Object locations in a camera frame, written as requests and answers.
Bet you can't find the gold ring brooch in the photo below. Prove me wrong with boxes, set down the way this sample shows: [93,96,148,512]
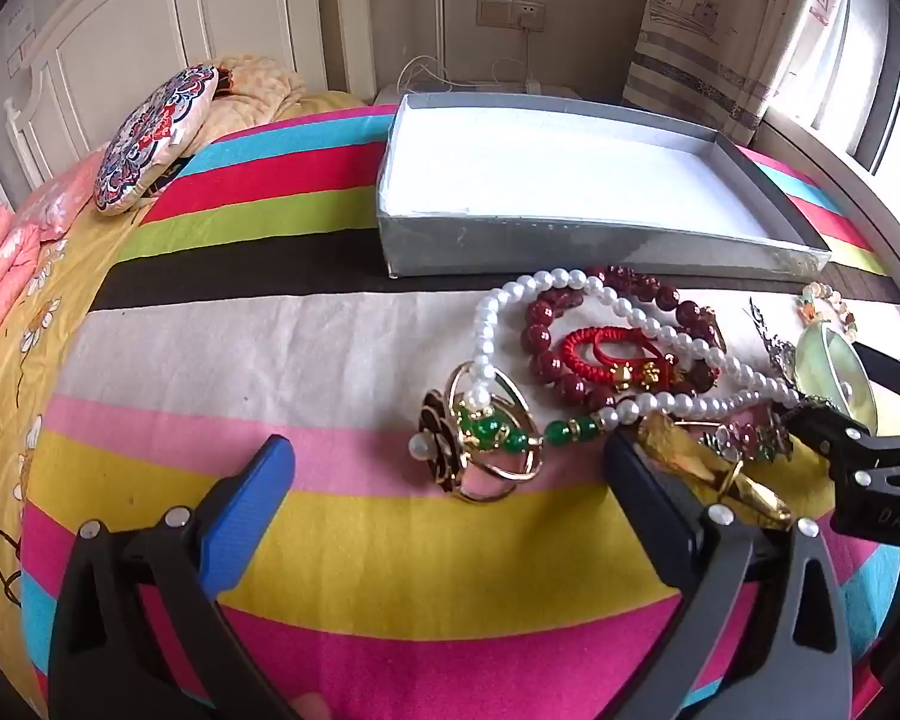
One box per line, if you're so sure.
[407,361,545,503]

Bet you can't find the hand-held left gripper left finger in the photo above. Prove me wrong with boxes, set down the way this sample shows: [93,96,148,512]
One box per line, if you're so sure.
[49,435,323,720]

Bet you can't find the red cord bracelet gold charms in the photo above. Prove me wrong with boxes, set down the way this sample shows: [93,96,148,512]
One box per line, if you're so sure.
[559,325,680,391]

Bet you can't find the dark red bead necklace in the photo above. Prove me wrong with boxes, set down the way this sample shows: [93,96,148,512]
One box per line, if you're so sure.
[521,264,725,395]

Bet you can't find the beige printed curtain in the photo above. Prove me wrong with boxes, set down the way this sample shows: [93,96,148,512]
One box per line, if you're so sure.
[622,0,871,140]

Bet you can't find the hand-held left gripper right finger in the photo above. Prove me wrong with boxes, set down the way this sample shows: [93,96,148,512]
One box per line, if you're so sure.
[604,427,852,720]

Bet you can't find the round embroidered cushion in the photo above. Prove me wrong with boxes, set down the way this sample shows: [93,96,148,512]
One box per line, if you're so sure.
[94,66,220,217]

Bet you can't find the white pearl necklace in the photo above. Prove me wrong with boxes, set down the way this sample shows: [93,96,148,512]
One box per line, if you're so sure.
[471,266,803,458]

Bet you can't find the gold bangle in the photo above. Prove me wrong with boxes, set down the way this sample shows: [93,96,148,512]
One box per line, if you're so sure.
[637,411,796,526]

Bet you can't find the multicoloured bead bracelet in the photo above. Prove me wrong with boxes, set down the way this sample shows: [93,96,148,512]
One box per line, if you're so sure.
[797,281,860,335]

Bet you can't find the white wooden headboard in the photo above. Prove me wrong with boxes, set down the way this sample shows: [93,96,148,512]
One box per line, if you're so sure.
[4,0,376,196]

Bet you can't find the green pineapple brooch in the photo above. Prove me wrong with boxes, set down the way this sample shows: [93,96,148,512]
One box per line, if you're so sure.
[450,399,545,458]

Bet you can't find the striped colourful blanket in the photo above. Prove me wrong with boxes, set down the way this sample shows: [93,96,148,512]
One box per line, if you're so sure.
[15,101,900,720]

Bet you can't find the yellow floral bedsheet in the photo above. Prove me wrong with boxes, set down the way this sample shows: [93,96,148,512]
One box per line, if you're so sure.
[0,199,158,720]

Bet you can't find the grey shallow cardboard box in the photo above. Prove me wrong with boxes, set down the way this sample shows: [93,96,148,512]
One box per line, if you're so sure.
[375,94,832,280]

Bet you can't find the pink quilt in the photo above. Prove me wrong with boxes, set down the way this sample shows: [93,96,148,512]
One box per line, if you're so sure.
[0,142,110,361]

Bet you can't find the white charger cable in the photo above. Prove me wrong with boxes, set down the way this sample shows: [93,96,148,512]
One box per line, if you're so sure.
[397,28,545,95]

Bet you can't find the wall socket panel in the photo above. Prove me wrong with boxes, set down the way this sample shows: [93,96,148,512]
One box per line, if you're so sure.
[476,0,547,32]

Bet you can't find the pale green jade bangle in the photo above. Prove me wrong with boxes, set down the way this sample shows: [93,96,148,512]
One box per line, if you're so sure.
[793,322,878,436]

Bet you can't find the peach patterned blanket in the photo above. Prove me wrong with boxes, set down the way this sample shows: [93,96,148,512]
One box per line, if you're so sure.
[187,54,365,158]

